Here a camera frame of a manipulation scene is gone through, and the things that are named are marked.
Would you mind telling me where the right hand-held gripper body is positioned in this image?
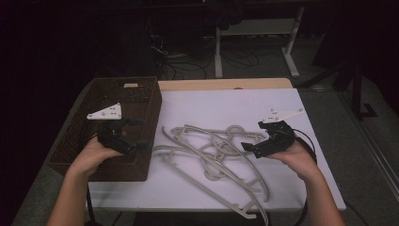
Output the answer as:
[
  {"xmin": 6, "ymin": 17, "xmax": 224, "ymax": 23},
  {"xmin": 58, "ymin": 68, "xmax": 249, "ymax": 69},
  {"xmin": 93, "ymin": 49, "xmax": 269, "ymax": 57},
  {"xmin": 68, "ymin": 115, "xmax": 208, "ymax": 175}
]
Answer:
[{"xmin": 252, "ymin": 107, "xmax": 305, "ymax": 159}]

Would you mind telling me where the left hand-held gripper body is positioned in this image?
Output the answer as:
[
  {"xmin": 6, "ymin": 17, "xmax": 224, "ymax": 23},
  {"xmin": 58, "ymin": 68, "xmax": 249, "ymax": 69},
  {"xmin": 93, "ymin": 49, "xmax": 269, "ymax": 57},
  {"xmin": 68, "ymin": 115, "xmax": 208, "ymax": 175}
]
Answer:
[{"xmin": 87, "ymin": 102, "xmax": 138, "ymax": 155}]

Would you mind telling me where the brown woven basket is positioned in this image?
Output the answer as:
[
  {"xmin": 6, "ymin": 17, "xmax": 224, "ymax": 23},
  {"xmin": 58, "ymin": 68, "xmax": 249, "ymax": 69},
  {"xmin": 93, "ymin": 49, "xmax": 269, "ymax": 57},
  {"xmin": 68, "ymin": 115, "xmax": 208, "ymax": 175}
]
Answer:
[{"xmin": 46, "ymin": 76, "xmax": 163, "ymax": 183}]

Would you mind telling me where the grey plastic clothes hanger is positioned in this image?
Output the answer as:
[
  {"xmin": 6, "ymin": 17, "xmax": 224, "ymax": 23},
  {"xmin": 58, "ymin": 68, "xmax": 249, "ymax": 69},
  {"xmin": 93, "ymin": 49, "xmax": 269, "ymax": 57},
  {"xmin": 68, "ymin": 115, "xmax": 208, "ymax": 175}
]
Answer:
[
  {"xmin": 152, "ymin": 144, "xmax": 270, "ymax": 226},
  {"xmin": 170, "ymin": 123, "xmax": 268, "ymax": 159},
  {"xmin": 161, "ymin": 125, "xmax": 271, "ymax": 203}
]

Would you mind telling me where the person's right hand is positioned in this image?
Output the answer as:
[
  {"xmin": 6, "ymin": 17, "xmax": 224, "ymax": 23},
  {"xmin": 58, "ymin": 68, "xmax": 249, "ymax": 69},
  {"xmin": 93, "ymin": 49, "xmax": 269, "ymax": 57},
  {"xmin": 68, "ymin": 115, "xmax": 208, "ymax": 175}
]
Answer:
[{"xmin": 266, "ymin": 139, "xmax": 325, "ymax": 183}]

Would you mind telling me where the person's left hand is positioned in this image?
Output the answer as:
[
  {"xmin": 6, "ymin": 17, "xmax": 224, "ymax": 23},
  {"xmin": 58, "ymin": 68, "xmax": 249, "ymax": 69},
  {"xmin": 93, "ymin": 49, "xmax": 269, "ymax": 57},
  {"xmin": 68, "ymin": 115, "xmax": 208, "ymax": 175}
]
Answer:
[{"xmin": 66, "ymin": 137, "xmax": 124, "ymax": 179}]

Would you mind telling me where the dark metal stand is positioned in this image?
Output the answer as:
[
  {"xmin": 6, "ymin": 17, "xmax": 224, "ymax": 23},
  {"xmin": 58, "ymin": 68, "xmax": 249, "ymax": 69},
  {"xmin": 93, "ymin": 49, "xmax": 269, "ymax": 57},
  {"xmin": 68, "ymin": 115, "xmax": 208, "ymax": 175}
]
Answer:
[{"xmin": 295, "ymin": 60, "xmax": 379, "ymax": 121}]

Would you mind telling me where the dark hanging cloth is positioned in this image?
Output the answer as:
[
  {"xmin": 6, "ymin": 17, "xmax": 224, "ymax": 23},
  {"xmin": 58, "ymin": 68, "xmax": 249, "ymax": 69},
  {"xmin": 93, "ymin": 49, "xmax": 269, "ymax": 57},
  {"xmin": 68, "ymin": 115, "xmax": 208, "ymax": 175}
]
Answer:
[{"xmin": 205, "ymin": 0, "xmax": 247, "ymax": 31}]

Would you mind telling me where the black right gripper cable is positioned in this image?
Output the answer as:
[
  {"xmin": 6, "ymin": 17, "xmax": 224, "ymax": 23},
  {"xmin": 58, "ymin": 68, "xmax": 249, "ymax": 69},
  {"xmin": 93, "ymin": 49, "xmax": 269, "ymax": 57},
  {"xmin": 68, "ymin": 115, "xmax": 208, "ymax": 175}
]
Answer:
[{"xmin": 291, "ymin": 128, "xmax": 318, "ymax": 226}]

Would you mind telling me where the bundle of black floor cables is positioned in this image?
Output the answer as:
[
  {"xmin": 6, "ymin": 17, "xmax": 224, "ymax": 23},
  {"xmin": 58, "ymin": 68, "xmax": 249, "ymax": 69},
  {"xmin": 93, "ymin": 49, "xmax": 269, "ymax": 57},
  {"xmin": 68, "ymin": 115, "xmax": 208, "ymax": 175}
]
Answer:
[{"xmin": 147, "ymin": 32, "xmax": 271, "ymax": 81}]

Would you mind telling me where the white metal desk frame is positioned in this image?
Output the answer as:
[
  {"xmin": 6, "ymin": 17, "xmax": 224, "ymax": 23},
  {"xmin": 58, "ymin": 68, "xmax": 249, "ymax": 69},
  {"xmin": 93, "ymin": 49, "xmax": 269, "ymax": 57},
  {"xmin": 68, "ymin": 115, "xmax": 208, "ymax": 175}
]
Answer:
[{"xmin": 214, "ymin": 6, "xmax": 306, "ymax": 79}]

